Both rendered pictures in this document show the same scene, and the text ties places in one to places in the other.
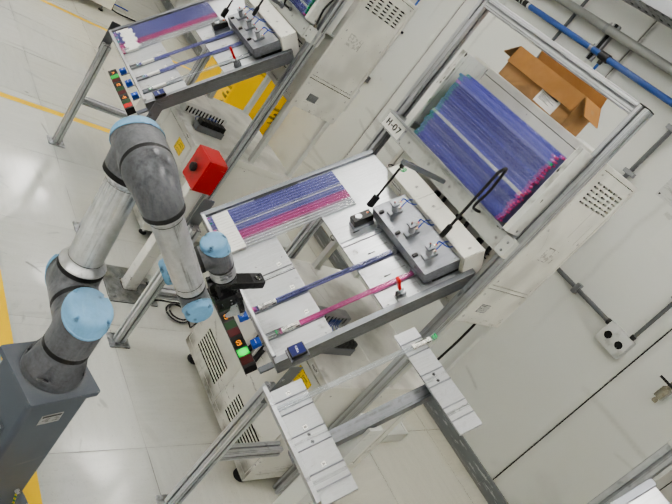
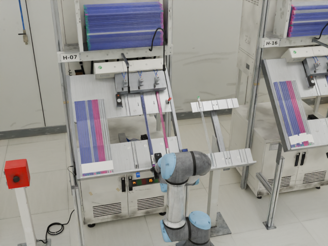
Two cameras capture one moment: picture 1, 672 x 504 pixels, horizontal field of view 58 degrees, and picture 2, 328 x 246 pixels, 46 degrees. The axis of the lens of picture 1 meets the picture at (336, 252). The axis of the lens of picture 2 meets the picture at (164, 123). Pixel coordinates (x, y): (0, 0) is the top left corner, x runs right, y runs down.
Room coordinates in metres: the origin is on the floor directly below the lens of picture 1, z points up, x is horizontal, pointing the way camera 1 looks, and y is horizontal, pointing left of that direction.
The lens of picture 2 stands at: (0.36, 1.72, 2.15)
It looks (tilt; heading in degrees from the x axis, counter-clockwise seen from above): 28 degrees down; 307
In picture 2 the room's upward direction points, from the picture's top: straight up
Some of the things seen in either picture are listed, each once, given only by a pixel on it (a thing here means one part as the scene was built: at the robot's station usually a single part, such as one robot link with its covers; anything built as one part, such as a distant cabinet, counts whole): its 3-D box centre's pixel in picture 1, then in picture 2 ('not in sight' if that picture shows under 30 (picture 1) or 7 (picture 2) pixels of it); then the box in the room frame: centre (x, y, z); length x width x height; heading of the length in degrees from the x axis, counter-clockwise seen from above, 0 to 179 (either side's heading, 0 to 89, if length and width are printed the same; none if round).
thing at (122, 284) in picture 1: (168, 224); (25, 212); (2.32, 0.65, 0.39); 0.24 x 0.24 x 0.78; 51
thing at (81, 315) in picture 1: (80, 321); (198, 225); (1.14, 0.36, 0.72); 0.13 x 0.12 x 0.14; 48
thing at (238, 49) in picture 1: (201, 110); not in sight; (3.00, 1.02, 0.66); 1.01 x 0.73 x 1.31; 141
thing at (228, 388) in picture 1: (301, 368); (121, 169); (2.23, -0.20, 0.31); 0.70 x 0.65 x 0.62; 51
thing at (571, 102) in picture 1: (566, 91); not in sight; (2.40, -0.28, 1.82); 0.68 x 0.30 x 0.20; 51
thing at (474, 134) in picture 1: (488, 147); (124, 25); (2.10, -0.17, 1.52); 0.51 x 0.13 x 0.27; 51
